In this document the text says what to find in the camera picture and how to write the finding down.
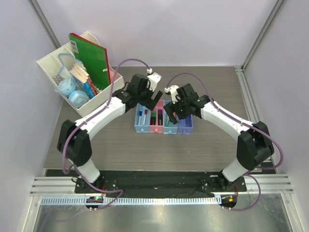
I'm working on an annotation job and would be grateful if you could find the green highlighter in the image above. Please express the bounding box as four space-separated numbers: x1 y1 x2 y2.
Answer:
150 111 156 126

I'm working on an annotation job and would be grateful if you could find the white desk organizer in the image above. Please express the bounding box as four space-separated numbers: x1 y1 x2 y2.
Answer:
37 32 125 116

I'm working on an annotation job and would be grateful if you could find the blue whiteboard marker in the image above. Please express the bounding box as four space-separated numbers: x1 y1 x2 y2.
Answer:
138 110 145 126

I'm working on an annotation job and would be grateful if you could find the light green marker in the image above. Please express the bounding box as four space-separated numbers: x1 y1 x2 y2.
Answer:
165 115 170 127

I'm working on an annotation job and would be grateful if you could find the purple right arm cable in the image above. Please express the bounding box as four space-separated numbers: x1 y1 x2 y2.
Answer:
165 72 284 211

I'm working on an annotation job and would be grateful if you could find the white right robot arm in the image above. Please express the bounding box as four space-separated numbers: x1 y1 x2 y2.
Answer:
164 84 274 191

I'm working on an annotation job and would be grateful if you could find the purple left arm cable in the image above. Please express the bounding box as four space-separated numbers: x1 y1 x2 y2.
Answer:
62 58 153 210

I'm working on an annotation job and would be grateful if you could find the wooden clips stack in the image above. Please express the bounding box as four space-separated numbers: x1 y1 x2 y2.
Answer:
70 62 88 84

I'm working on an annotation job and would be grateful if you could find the green notebook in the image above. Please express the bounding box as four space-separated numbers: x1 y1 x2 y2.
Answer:
69 33 111 90

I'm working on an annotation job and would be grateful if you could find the red whiteboard marker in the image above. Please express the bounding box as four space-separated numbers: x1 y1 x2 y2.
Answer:
144 109 148 118

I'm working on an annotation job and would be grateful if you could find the clear blue measuring cup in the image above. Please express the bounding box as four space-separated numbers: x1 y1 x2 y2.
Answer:
53 53 75 86

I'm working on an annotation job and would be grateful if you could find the pink notebook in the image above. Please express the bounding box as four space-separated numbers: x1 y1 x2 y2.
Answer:
109 67 118 83

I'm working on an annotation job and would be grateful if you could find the blue tape dispenser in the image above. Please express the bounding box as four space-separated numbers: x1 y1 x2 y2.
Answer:
55 78 77 97

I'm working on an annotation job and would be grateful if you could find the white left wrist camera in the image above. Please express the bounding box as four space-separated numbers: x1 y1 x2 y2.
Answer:
147 72 162 92

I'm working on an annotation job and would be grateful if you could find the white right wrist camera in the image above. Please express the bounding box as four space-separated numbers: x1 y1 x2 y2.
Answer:
164 85 179 104

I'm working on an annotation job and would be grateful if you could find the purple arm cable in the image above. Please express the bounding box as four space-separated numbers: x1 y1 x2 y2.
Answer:
62 58 153 210
165 72 284 211

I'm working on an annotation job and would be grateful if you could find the white slotted cable duct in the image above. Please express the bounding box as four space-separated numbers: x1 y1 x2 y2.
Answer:
41 195 222 206

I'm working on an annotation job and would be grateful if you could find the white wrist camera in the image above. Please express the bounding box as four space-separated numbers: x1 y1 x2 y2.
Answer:
147 72 162 92
164 85 179 104

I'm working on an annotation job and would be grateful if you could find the purple highlighter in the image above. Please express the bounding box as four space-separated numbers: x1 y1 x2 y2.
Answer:
157 109 163 126

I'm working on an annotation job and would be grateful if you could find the light blue round case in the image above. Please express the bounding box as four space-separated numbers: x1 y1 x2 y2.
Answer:
69 90 89 108

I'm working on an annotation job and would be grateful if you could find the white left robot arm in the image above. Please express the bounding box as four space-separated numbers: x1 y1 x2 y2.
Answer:
57 72 163 193

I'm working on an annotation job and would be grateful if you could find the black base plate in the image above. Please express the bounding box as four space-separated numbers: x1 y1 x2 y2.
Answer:
45 169 247 194

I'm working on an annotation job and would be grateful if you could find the pastel four-drawer organizer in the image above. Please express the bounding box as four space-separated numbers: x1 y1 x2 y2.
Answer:
134 100 193 134

